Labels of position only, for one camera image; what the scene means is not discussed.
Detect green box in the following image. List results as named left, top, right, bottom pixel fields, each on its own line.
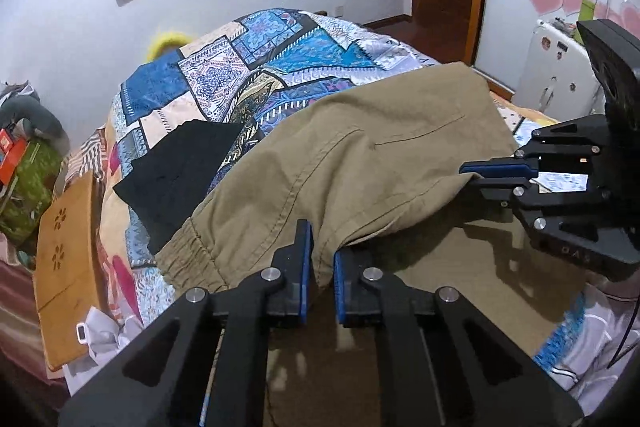
left=574, top=0, right=599, bottom=44

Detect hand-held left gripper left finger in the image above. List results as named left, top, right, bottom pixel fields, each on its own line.
left=59, top=219, right=316, bottom=427

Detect white striped garment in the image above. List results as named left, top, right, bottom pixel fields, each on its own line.
left=532, top=279, right=640, bottom=390

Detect khaki pants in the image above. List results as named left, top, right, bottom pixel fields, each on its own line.
left=155, top=62, right=601, bottom=427

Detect black folded cloth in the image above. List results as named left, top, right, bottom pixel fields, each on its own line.
left=113, top=120, right=244, bottom=254

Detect blue patchwork bedspread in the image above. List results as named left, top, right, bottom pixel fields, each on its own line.
left=97, top=8, right=568, bottom=325

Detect orange box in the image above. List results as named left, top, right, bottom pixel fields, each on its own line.
left=0, top=126, right=29, bottom=186

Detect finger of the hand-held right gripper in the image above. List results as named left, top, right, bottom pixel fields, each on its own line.
left=472, top=176, right=613, bottom=229
left=459, top=114, right=609, bottom=176

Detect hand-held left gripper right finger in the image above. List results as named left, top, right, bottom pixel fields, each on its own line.
left=334, top=248, right=586, bottom=427

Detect grey cloth bundle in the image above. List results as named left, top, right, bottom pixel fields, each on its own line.
left=0, top=81, right=70, bottom=150

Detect striped blanket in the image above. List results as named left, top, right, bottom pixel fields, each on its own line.
left=0, top=234, right=68, bottom=390

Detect yellow fluffy item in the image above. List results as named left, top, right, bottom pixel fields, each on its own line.
left=148, top=31, right=194, bottom=58

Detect white crumpled cloth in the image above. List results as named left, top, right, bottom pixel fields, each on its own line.
left=66, top=306, right=147, bottom=396

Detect thin black cable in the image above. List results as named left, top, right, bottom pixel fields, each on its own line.
left=606, top=292, right=640, bottom=370

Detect green patterned bag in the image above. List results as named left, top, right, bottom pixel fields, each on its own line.
left=0, top=141, right=65, bottom=254

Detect brown wooden board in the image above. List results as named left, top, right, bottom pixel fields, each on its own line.
left=34, top=170, right=109, bottom=371

